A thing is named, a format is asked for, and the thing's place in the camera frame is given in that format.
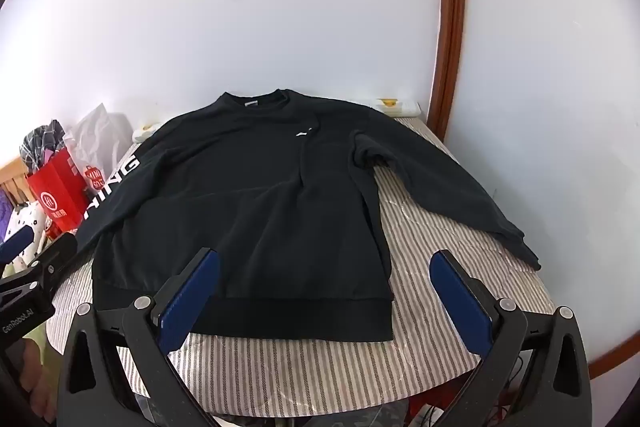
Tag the grey striped mattress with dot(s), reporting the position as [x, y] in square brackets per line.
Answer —
[440, 217]

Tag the white floral pillow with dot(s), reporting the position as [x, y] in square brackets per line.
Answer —
[25, 227]

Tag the purple cloth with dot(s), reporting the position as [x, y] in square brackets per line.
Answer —
[4, 217]

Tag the wooden door frame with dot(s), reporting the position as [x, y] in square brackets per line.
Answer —
[449, 32]
[617, 339]

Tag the grey plaid cloth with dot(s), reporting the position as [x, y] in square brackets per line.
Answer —
[42, 142]

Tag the black sweatshirt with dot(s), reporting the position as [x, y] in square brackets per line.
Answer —
[250, 207]

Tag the wooden headboard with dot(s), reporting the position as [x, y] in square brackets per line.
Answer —
[15, 179]

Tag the white plastic shopping bag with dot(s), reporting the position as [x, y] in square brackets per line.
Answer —
[100, 132]

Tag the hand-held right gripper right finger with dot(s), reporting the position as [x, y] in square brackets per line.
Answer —
[460, 302]

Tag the red paper bag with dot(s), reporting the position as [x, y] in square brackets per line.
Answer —
[57, 202]

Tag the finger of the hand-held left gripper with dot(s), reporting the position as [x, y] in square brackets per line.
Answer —
[52, 259]
[15, 246]

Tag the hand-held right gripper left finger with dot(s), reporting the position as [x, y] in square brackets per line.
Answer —
[192, 297]

